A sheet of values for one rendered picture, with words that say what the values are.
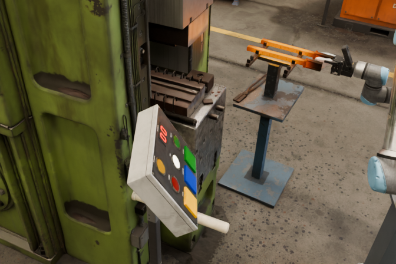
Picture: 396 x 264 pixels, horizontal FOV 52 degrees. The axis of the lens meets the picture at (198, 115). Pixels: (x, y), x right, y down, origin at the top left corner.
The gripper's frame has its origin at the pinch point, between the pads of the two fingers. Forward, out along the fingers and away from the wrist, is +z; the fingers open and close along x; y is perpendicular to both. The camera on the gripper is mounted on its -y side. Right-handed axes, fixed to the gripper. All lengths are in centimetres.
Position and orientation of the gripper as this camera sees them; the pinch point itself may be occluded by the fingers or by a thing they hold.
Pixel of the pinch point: (319, 55)
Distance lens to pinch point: 238.8
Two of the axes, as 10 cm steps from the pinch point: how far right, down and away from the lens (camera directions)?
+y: -0.3, 8.0, 6.0
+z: -8.7, -3.1, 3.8
